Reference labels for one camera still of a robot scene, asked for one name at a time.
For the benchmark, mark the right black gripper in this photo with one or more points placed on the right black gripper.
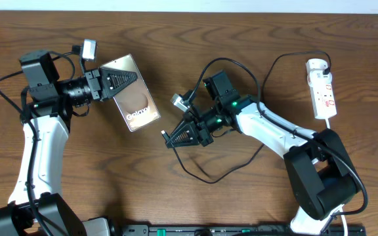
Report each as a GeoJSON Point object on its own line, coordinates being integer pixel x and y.
{"type": "Point", "coordinates": [195, 130]}

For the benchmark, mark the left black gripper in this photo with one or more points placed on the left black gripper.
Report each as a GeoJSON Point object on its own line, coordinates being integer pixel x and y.
{"type": "Point", "coordinates": [94, 84]}

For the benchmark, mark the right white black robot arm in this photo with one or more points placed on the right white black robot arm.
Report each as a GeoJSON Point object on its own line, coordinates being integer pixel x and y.
{"type": "Point", "coordinates": [321, 174]}

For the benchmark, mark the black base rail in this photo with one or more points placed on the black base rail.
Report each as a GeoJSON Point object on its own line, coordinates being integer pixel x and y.
{"type": "Point", "coordinates": [265, 229]}

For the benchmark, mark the white charger plug adapter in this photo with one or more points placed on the white charger plug adapter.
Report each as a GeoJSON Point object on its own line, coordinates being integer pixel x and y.
{"type": "Point", "coordinates": [316, 64]}

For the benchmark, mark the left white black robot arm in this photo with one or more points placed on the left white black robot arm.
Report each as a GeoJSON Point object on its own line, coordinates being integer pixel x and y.
{"type": "Point", "coordinates": [46, 111]}

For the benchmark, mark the white power strip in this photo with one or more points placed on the white power strip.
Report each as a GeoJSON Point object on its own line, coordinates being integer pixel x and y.
{"type": "Point", "coordinates": [321, 91]}

